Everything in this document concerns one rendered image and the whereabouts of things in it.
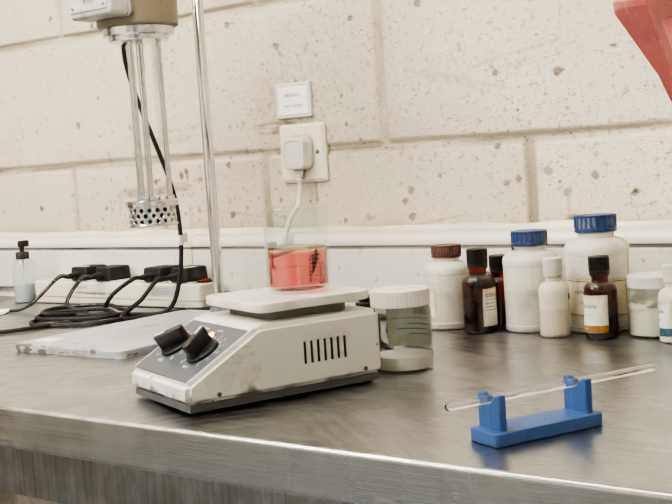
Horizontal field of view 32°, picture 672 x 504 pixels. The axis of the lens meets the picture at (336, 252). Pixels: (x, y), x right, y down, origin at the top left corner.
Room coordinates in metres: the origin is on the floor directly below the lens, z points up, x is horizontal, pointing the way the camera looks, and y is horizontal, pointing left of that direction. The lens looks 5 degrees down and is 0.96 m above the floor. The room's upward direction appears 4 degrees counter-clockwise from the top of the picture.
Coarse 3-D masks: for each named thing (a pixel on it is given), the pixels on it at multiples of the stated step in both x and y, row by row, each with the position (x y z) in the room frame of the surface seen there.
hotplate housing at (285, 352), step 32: (224, 320) 1.07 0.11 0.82; (256, 320) 1.05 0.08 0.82; (288, 320) 1.03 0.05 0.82; (320, 320) 1.05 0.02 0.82; (352, 320) 1.06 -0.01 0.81; (224, 352) 1.00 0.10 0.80; (256, 352) 1.01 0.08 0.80; (288, 352) 1.03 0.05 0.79; (320, 352) 1.04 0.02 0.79; (352, 352) 1.06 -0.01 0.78; (160, 384) 1.02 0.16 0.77; (192, 384) 0.98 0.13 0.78; (224, 384) 0.99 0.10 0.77; (256, 384) 1.01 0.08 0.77; (288, 384) 1.02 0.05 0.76; (320, 384) 1.04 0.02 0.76; (352, 384) 1.08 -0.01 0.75
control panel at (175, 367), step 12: (192, 324) 1.10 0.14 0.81; (204, 324) 1.08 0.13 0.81; (216, 324) 1.07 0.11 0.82; (216, 336) 1.04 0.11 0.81; (228, 336) 1.03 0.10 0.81; (240, 336) 1.01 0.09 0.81; (216, 348) 1.01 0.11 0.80; (144, 360) 1.08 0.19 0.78; (156, 360) 1.06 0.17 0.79; (168, 360) 1.05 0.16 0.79; (180, 360) 1.03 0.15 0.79; (204, 360) 1.00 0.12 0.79; (156, 372) 1.04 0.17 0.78; (168, 372) 1.02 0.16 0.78; (180, 372) 1.01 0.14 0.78; (192, 372) 0.99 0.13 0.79
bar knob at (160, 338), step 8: (176, 328) 1.06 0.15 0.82; (184, 328) 1.06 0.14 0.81; (160, 336) 1.07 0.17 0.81; (168, 336) 1.06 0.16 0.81; (176, 336) 1.06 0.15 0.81; (184, 336) 1.06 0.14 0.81; (160, 344) 1.07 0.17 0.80; (168, 344) 1.07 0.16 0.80; (176, 344) 1.06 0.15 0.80; (168, 352) 1.06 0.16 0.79; (176, 352) 1.06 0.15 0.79
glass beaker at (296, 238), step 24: (264, 216) 1.09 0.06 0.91; (288, 216) 1.07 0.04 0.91; (312, 216) 1.08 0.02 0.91; (264, 240) 1.10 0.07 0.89; (288, 240) 1.07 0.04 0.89; (312, 240) 1.08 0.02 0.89; (288, 264) 1.08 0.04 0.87; (312, 264) 1.08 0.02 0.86; (288, 288) 1.08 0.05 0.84; (312, 288) 1.08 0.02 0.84
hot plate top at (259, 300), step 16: (336, 288) 1.10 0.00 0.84; (352, 288) 1.09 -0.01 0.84; (208, 304) 1.11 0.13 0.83; (224, 304) 1.08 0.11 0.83; (240, 304) 1.05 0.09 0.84; (256, 304) 1.03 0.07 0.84; (272, 304) 1.03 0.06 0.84; (288, 304) 1.03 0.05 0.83; (304, 304) 1.04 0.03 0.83; (320, 304) 1.05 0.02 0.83
